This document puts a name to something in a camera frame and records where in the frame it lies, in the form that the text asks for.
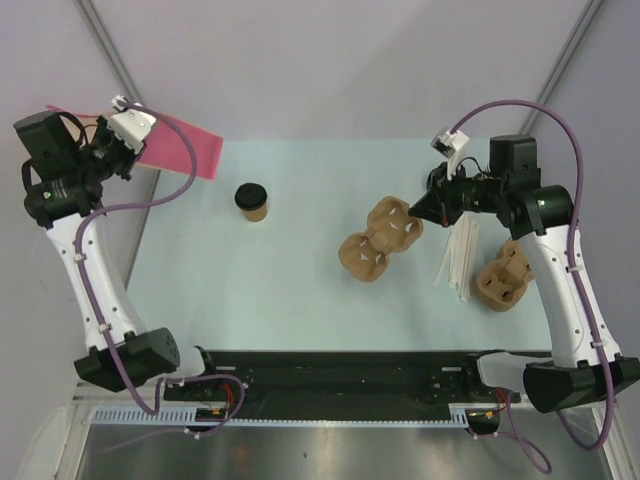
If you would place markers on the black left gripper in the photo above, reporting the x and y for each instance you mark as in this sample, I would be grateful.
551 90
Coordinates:
131 155

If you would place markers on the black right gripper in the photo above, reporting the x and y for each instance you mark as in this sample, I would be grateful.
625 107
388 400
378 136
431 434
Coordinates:
431 206

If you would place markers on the pink and beige paper bag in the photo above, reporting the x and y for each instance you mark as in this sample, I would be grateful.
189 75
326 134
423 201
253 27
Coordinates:
173 145

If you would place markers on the brown cardboard cup carrier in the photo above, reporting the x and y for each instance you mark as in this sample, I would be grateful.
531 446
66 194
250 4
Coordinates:
389 230

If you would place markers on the black plastic cup lid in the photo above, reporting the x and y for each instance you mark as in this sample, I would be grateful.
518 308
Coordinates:
250 196

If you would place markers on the brown paper coffee cup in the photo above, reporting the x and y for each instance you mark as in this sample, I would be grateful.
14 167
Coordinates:
256 214

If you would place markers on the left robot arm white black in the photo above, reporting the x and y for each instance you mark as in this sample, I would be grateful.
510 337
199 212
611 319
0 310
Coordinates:
63 182

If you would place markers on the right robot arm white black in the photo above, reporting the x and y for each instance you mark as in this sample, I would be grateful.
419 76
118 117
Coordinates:
584 357

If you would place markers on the bundle of white wrapped straws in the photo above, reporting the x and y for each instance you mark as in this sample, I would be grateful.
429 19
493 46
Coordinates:
459 256

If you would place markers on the stack of brown cup carriers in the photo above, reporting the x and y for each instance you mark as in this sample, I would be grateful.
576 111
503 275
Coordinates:
502 283

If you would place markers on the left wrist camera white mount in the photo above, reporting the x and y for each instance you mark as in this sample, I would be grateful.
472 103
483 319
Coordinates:
130 125

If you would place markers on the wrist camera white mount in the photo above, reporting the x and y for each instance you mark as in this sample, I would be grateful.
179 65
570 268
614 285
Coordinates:
453 146
130 125

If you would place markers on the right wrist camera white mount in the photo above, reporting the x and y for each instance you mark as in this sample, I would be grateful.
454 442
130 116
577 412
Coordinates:
453 146

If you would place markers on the white slotted cable duct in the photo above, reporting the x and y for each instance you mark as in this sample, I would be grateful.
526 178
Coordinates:
176 416

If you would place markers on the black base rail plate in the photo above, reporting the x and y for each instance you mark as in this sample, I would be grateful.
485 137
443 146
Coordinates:
343 386

